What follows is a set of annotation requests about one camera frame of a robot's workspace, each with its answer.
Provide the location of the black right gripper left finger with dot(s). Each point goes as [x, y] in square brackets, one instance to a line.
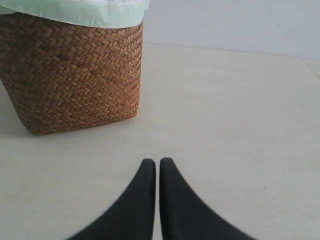
[132, 215]

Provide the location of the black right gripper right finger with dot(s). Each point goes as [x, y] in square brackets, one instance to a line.
[183, 214]

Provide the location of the woven brown basket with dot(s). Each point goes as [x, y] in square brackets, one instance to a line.
[62, 77]

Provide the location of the white green plastic bin liner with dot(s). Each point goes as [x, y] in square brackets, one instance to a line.
[108, 14]

